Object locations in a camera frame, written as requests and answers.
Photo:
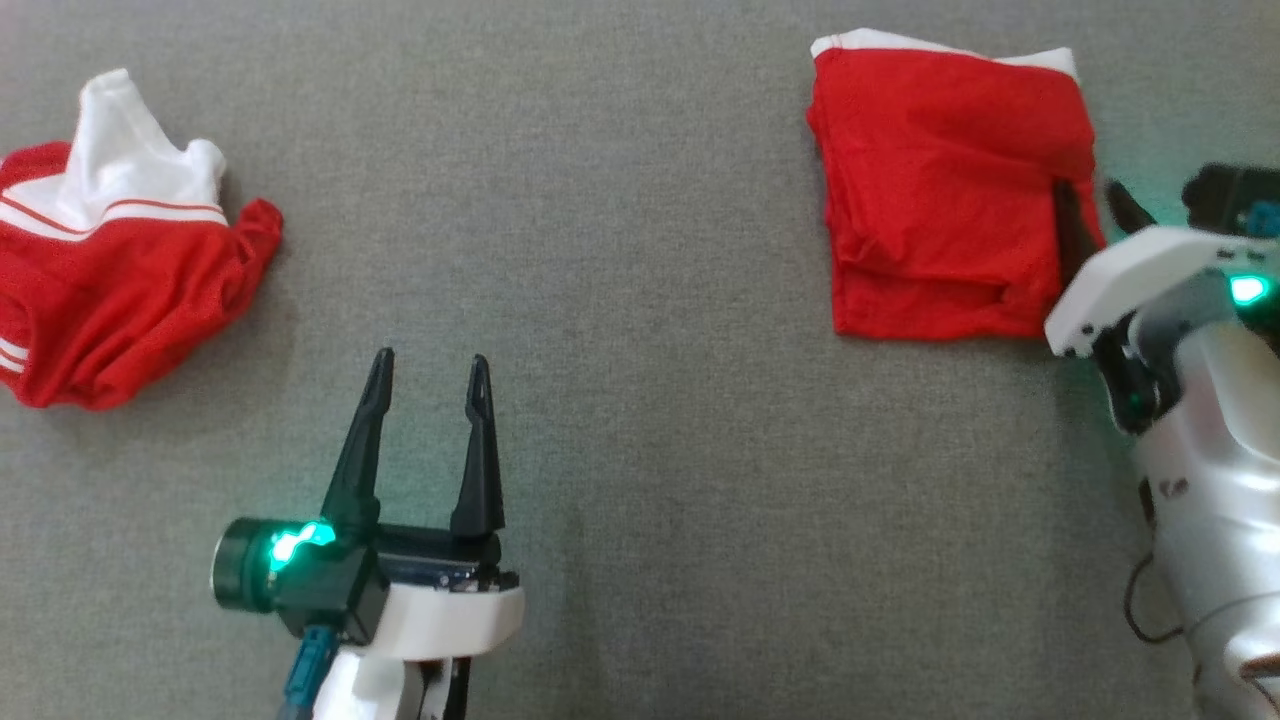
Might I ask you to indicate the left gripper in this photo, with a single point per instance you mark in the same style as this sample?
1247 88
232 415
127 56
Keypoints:
330 590

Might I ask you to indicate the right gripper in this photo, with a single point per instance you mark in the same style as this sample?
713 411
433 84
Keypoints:
1130 275

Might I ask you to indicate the red garment with white trim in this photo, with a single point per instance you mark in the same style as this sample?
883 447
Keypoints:
930 200

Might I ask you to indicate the red white basketball jersey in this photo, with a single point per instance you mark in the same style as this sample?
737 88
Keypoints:
130 290

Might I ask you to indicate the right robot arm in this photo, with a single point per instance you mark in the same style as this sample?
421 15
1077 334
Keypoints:
1220 500

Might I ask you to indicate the large grey sofa seat cushion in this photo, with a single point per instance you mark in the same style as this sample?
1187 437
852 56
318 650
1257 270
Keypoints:
640 300

